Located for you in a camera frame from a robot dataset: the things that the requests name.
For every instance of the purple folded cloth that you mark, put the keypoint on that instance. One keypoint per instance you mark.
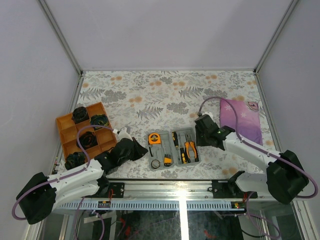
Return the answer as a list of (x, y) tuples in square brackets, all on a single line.
[(248, 118)]

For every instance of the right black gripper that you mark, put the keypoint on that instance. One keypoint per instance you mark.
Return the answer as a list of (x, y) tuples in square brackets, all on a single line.
[(199, 141)]

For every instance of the small black tape roll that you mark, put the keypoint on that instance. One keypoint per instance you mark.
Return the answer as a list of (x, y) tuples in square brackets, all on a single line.
[(155, 164)]

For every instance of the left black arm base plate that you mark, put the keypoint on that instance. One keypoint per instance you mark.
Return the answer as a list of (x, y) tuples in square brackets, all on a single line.
[(115, 190)]

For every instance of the black orange rolled belt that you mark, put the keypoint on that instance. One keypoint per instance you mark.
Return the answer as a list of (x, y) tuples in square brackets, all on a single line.
[(87, 140)]

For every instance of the orange tape measure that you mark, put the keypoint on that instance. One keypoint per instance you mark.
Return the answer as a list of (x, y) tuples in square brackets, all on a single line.
[(154, 143)]

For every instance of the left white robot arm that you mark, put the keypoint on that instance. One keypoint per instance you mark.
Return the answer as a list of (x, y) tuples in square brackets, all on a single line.
[(37, 209)]

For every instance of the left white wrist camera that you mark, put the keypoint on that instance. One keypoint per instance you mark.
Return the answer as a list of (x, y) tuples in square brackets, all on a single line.
[(123, 133)]

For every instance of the black rolled belt front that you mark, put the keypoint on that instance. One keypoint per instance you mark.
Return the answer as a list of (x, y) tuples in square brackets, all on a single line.
[(74, 160)]

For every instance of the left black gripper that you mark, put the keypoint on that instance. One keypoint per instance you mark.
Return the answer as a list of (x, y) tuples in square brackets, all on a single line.
[(141, 151)]

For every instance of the screwdriver bit set holder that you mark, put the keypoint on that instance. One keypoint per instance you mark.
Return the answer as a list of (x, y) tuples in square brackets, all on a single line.
[(167, 161)]

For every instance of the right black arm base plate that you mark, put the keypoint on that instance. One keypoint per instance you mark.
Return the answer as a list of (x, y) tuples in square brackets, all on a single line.
[(227, 188)]

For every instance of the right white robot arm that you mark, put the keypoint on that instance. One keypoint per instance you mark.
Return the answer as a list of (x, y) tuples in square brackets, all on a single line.
[(282, 176)]

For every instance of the grey plastic tool case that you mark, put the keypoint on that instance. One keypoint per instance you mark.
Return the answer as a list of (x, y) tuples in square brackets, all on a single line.
[(168, 147)]

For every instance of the aluminium front rail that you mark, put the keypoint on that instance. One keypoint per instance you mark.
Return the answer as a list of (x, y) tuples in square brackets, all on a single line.
[(146, 189)]

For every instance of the orange black pliers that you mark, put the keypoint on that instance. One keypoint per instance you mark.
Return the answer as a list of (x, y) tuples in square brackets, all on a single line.
[(190, 149)]

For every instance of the small yellow black screwdriver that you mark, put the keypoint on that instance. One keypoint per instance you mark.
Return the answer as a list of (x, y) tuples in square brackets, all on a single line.
[(183, 156)]

